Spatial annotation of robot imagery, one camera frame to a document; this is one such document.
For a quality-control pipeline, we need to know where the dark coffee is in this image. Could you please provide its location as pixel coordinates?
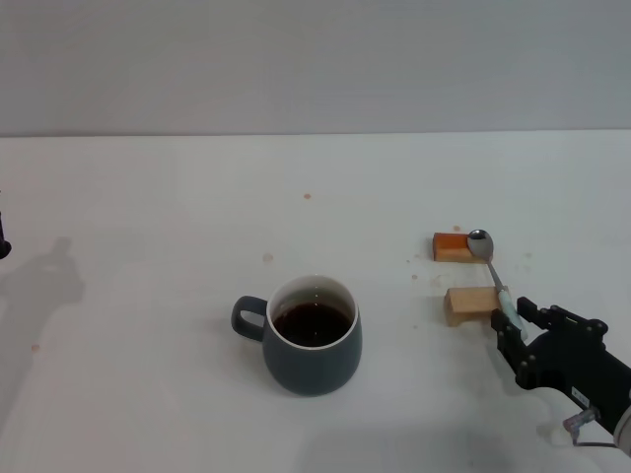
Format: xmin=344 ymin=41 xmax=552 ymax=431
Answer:
xmin=272 ymin=302 xmax=354 ymax=346

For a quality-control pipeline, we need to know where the orange stained wooden block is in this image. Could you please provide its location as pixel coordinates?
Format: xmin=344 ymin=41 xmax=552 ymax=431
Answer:
xmin=432 ymin=232 xmax=494 ymax=265

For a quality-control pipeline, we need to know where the plain notched wooden block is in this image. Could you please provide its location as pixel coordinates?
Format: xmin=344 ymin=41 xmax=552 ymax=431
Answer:
xmin=443 ymin=286 xmax=512 ymax=327

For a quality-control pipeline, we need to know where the grey ceramic cup with handle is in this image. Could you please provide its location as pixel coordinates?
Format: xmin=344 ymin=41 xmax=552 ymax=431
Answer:
xmin=231 ymin=274 xmax=364 ymax=397

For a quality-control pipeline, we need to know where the spoon with light blue handle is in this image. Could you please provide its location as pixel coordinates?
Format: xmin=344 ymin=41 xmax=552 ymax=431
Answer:
xmin=466 ymin=229 xmax=529 ymax=341

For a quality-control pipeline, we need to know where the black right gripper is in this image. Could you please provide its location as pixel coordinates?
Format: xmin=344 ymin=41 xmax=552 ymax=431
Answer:
xmin=491 ymin=297 xmax=631 ymax=430

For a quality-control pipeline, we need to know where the thin wire with clear connector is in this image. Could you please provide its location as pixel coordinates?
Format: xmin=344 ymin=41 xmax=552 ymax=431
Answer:
xmin=561 ymin=408 xmax=620 ymax=449

